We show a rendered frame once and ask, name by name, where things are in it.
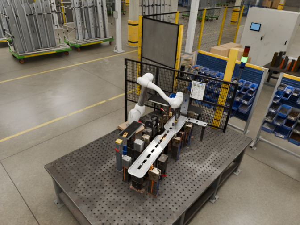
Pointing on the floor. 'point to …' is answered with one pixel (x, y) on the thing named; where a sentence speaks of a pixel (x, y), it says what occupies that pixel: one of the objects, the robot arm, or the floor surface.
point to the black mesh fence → (171, 89)
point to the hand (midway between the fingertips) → (176, 118)
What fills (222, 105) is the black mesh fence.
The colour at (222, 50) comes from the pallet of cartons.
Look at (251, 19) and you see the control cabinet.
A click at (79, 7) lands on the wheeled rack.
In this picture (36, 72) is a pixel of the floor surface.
